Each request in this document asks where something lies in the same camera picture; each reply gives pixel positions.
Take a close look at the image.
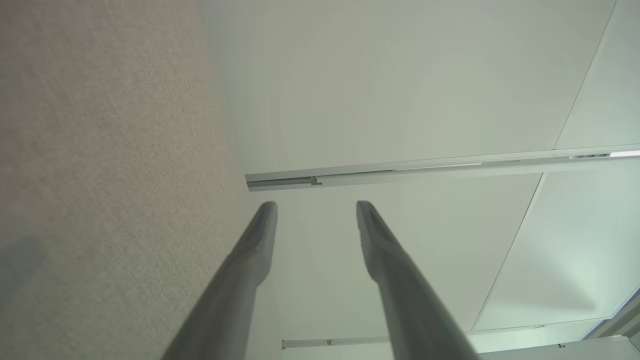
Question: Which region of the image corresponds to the grey metal corner frame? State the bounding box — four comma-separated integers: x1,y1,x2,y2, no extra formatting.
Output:
582,286,640,341

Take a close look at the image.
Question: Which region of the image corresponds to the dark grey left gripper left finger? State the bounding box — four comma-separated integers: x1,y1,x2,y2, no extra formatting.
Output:
161,201,279,360

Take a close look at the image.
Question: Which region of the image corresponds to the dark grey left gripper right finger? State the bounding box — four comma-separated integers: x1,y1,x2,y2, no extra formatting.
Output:
356,200,482,360

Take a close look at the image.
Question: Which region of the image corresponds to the grey double partition post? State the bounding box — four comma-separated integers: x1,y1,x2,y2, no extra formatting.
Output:
245,144,640,192

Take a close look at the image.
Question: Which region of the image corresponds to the grey fabric sofa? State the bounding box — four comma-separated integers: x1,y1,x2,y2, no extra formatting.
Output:
0,0,283,360

